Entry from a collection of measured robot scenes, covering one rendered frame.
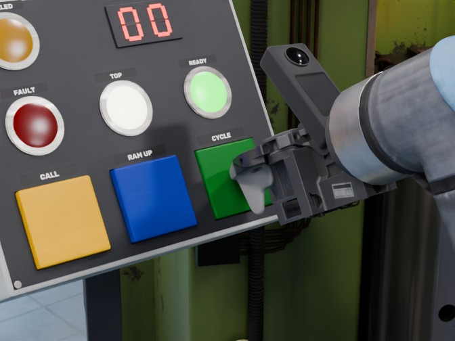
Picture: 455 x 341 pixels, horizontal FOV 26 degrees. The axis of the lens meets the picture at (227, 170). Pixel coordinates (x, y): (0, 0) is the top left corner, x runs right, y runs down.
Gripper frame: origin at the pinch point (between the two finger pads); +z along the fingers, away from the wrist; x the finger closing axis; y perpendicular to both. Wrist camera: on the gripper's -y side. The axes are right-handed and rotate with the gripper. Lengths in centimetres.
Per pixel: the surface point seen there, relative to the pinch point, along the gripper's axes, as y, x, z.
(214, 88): -9.0, 0.8, 1.2
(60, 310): 9, 55, 189
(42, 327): 12, 46, 184
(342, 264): 14.5, 32.8, 29.6
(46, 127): -8.3, -19.1, 1.2
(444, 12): -21, 72, 31
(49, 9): -19.9, -15.0, 1.6
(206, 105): -7.3, -0.9, 1.2
